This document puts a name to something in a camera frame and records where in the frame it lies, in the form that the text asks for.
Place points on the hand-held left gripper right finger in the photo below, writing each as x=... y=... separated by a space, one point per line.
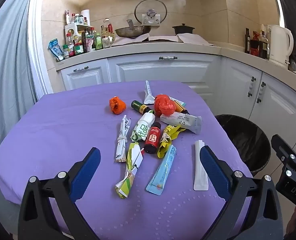
x=215 y=172

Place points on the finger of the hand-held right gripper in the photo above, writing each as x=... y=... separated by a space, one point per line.
x=285 y=152

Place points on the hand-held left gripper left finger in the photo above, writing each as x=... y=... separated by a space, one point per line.
x=85 y=172

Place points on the white plastic sleeve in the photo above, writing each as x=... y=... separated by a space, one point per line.
x=198 y=165

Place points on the black lined trash bin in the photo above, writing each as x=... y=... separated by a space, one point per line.
x=243 y=140

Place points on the green yellow knotted wrapper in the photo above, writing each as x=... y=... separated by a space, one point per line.
x=129 y=180

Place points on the white knotted paper wrapper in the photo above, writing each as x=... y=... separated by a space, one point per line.
x=121 y=142

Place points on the light blue sachet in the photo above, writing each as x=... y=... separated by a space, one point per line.
x=160 y=175

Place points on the green and white wrapper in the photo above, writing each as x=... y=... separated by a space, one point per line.
x=141 y=128

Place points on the red small bottle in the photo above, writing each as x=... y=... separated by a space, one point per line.
x=153 y=137

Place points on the amber yellow label bottle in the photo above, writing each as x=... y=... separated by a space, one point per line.
x=180 y=108

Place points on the small orange plastic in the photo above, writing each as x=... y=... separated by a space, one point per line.
x=116 y=105

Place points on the teal and white tube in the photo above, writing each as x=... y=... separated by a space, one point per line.
x=179 y=101

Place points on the red plastic bag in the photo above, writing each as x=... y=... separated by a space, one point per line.
x=164 y=106

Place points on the green label small bottle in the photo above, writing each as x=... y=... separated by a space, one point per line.
x=138 y=105

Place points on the white striped tube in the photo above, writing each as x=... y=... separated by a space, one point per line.
x=148 y=93

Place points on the white electric kettle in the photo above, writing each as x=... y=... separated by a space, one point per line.
x=278 y=45

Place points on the small white cabinet door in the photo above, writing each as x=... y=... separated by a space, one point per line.
x=85 y=76

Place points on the dark soy sauce bottle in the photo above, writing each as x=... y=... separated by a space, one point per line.
x=263 y=45

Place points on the red jar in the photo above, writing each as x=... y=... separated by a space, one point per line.
x=254 y=46

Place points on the dark slim oil bottle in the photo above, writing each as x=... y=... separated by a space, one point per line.
x=247 y=41

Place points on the wide white cabinet door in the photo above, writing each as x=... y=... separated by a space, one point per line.
x=163 y=70

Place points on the blue snack packet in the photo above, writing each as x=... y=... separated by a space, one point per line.
x=55 y=50

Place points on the cluster of seasoning bottles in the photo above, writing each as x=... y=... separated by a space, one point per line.
x=78 y=42

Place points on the grey blue curtain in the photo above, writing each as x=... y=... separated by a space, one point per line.
x=8 y=67

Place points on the pale cloth on stove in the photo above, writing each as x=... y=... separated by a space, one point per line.
x=188 y=39

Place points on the clear cooking oil bottle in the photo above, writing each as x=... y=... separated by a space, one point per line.
x=106 y=33

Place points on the black pot with lid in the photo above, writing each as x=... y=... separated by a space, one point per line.
x=183 y=29

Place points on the steel wok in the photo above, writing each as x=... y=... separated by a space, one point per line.
x=133 y=31

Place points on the white paper towel roll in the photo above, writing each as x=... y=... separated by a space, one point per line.
x=85 y=16

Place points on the white lid holder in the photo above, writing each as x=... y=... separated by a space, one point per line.
x=151 y=20

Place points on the glass pot lid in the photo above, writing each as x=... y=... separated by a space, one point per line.
x=144 y=7

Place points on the white door frame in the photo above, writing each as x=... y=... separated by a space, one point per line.
x=39 y=42

